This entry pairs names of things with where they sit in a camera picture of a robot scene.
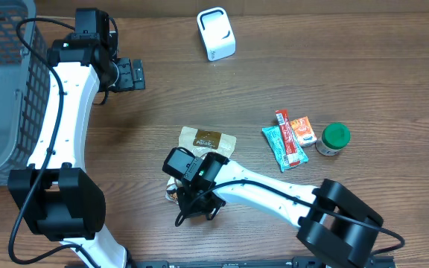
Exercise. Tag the brown clear snack bag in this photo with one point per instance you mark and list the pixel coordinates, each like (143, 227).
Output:
(199, 143)

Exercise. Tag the green lid jar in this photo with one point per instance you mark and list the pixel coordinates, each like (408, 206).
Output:
(334, 138)

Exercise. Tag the grey plastic mesh basket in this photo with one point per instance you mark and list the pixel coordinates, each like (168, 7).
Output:
(24, 85)

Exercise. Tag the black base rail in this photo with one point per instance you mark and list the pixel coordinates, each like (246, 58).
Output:
(295, 262)

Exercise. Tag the teal snack packet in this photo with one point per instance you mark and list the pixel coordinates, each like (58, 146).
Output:
(275, 140)

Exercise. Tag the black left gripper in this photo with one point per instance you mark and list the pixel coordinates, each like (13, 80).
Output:
(127, 74)

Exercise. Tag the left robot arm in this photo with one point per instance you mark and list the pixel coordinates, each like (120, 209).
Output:
(55, 196)

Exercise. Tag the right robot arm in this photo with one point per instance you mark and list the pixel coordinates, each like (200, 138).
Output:
(333, 223)

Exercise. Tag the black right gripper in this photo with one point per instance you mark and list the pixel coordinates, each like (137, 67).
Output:
(194, 209)

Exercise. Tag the red snack stick packet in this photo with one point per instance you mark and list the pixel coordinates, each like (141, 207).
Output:
(292, 154)

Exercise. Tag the orange small carton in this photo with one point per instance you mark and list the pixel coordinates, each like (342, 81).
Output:
(303, 131)

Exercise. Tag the white barcode scanner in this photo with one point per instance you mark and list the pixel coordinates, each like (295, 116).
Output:
(216, 33)

